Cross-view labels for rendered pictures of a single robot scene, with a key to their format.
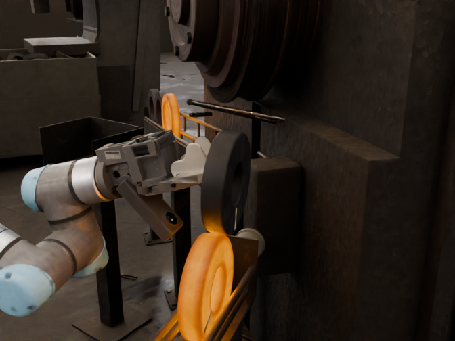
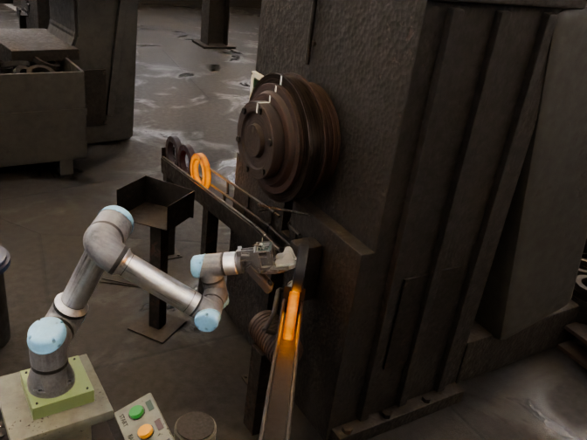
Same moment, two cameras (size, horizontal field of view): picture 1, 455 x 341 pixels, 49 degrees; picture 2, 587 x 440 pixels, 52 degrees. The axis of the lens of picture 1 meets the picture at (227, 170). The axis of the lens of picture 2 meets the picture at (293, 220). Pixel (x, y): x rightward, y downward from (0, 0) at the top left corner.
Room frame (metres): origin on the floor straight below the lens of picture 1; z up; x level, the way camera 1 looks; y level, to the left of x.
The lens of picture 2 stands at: (-0.89, 0.50, 1.85)
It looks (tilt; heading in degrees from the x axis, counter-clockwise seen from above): 27 degrees down; 344
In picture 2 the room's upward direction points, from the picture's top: 8 degrees clockwise
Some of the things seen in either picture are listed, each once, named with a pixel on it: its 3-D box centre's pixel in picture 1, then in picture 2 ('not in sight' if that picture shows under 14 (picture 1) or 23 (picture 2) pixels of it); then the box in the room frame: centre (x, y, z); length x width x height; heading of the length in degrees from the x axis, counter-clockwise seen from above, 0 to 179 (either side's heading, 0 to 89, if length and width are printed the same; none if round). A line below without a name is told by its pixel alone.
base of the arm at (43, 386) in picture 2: not in sight; (50, 371); (0.79, 0.79, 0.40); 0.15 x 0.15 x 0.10
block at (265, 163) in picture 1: (272, 216); (303, 270); (0.95, -0.09, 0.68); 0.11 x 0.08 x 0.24; 108
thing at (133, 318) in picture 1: (100, 230); (155, 261); (1.55, 0.43, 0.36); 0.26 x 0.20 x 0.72; 53
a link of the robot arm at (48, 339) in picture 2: not in sight; (48, 342); (0.79, 0.79, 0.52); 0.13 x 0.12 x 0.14; 165
